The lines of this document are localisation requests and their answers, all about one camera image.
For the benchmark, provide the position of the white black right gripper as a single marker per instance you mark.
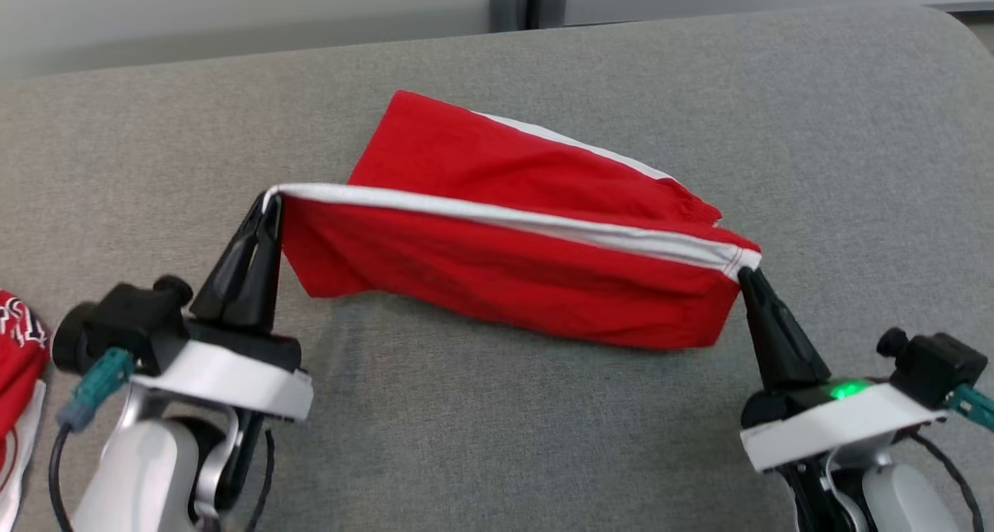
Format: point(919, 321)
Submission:
point(831, 419)

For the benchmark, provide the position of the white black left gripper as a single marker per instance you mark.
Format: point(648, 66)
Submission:
point(225, 380)

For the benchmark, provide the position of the red white basketball jersey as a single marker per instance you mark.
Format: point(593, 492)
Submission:
point(19, 377)

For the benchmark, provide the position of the red shorts white stripe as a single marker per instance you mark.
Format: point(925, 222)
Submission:
point(505, 276)

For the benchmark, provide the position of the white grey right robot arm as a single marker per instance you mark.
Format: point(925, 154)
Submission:
point(901, 493)

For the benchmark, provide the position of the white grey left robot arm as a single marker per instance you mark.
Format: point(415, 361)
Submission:
point(140, 478)

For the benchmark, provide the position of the dark grey baseboard strip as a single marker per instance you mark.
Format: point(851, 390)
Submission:
point(963, 8)

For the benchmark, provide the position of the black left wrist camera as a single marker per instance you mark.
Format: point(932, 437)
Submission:
point(128, 326)

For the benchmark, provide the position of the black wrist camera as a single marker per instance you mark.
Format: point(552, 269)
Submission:
point(936, 365)
point(128, 326)

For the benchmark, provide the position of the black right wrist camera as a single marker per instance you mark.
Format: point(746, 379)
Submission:
point(936, 365)

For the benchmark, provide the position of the grey partition post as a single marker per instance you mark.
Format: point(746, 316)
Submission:
point(528, 0)

